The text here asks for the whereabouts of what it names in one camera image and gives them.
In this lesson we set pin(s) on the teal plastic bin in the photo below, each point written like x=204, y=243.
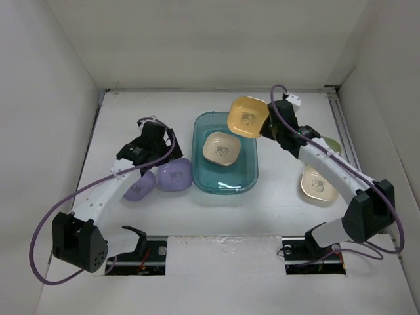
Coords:
x=215, y=179

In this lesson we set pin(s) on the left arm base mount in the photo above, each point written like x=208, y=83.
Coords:
x=151, y=263

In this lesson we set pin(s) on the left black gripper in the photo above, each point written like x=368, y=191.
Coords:
x=174, y=154

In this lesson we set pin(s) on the green square plate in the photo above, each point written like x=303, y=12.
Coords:
x=333, y=144

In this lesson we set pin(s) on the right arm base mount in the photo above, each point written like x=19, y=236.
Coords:
x=300, y=260

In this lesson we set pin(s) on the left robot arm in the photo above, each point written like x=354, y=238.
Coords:
x=76, y=236

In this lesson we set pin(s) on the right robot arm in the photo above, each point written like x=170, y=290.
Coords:
x=371, y=203

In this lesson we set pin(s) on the purple plate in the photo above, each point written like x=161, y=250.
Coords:
x=141, y=188
x=175, y=176

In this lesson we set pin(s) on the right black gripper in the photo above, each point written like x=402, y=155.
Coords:
x=265, y=131

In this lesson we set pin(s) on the yellow plate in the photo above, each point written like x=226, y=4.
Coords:
x=247, y=116

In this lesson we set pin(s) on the cream plate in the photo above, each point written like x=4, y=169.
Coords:
x=221, y=148
x=315, y=189

